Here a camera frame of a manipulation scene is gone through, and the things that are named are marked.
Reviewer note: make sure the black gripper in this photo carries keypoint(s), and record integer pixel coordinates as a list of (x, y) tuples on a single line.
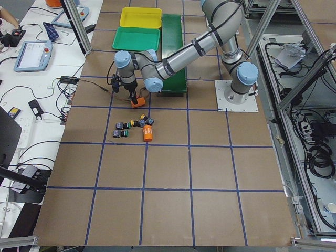
[(130, 87)]

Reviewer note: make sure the plain orange cylinder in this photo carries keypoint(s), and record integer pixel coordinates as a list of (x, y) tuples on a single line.
[(141, 101)]

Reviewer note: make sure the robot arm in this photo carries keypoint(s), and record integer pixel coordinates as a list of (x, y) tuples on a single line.
[(224, 19)]

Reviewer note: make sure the yellow push button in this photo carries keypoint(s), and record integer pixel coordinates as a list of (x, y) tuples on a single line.
[(146, 120), (135, 123)]

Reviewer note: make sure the green push button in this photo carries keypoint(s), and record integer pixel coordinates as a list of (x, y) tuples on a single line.
[(123, 126), (120, 133)]

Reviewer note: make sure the orange cylinder labelled 4680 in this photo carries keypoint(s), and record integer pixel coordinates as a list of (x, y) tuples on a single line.
[(147, 133)]

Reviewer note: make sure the green tray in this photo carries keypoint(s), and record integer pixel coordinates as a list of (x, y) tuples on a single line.
[(136, 39)]

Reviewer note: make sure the yellow tray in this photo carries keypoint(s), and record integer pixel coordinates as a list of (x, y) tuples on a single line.
[(142, 17)]

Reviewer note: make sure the black power adapter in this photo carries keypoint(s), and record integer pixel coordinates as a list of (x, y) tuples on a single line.
[(90, 28)]

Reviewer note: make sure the green conveyor belt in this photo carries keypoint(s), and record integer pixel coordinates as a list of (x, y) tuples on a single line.
[(172, 41)]

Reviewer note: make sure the blue plaid cloth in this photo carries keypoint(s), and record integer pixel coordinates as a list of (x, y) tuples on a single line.
[(51, 31)]

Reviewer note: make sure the white power strip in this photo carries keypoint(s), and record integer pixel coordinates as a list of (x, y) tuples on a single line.
[(27, 124)]

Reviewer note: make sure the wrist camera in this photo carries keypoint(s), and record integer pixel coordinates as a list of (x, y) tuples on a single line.
[(116, 83)]

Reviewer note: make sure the aluminium frame post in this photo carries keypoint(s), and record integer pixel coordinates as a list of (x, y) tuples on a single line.
[(77, 26)]

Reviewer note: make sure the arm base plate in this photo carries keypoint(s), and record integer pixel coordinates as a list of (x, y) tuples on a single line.
[(229, 101)]

